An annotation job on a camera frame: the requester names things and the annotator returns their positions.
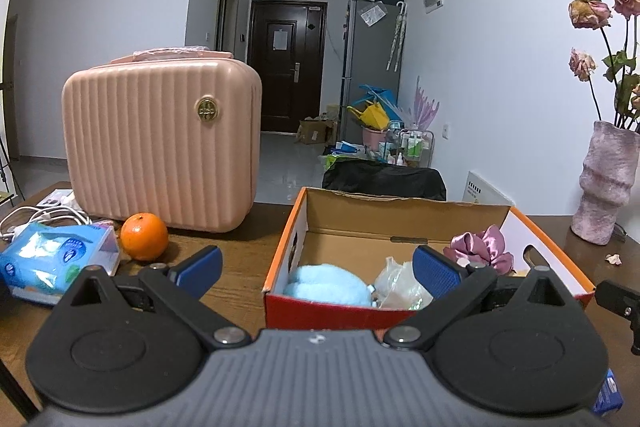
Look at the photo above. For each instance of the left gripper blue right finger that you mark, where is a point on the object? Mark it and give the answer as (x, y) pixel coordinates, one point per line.
(456, 292)

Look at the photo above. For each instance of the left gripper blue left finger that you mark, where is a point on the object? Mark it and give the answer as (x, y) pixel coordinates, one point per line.
(176, 293)

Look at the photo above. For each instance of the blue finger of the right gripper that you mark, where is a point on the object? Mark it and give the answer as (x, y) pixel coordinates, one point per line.
(623, 302)

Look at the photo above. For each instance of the pink satin scrunchie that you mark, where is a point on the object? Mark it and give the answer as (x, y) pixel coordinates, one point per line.
(486, 248)

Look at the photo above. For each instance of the translucent plastic bag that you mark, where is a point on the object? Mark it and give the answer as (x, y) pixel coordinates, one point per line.
(396, 288)

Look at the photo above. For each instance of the blue wet wipes packet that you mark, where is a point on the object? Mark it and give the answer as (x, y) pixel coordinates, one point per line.
(609, 399)

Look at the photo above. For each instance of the light blue plush toy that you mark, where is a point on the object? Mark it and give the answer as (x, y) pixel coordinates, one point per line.
(328, 284)

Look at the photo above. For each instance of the fallen rose petal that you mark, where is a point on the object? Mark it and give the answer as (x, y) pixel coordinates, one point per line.
(614, 259)

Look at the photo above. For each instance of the orange fruit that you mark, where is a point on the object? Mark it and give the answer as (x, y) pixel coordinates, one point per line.
(144, 237)

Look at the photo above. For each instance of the white board with label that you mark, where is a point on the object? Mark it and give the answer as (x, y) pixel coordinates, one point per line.
(478, 191)

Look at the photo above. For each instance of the red cardboard box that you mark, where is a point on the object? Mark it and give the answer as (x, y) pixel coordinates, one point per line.
(358, 233)

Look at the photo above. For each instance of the pink ceramic vase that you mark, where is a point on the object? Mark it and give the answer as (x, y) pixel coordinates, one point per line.
(608, 174)

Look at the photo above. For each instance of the blue tissue pack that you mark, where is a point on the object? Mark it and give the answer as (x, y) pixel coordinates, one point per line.
(42, 262)

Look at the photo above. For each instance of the pink ribbed small suitcase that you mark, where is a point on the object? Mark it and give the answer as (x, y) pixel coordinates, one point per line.
(175, 132)

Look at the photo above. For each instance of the yellow bag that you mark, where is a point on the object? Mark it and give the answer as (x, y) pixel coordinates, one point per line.
(372, 117)

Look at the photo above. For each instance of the brown cardboard box on floor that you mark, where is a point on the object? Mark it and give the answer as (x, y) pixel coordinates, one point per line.
(316, 132)

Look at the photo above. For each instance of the grey refrigerator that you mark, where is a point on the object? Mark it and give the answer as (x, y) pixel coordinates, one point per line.
(369, 37)

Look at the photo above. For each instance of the dark brown entrance door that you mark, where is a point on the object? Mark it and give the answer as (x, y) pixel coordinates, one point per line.
(286, 48)

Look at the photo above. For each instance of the dried pink roses bouquet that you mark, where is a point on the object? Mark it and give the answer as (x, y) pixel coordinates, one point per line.
(620, 63)

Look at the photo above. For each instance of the wire rack with bottles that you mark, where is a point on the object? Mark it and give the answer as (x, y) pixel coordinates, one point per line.
(411, 148)

